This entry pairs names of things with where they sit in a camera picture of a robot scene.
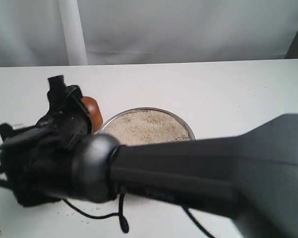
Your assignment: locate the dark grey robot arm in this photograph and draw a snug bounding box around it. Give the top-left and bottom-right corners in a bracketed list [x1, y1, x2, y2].
[0, 75, 298, 238]

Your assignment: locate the white backdrop curtain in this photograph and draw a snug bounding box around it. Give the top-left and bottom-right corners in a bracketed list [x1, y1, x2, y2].
[0, 0, 298, 67]

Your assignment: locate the steel bowl of rice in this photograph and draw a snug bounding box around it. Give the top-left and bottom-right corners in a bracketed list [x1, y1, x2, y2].
[98, 107, 195, 146]

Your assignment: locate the brown wooden cup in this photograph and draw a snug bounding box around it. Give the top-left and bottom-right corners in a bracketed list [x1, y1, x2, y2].
[82, 96, 103, 133]

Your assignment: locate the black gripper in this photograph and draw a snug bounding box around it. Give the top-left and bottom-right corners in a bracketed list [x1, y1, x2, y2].
[0, 75, 92, 207]

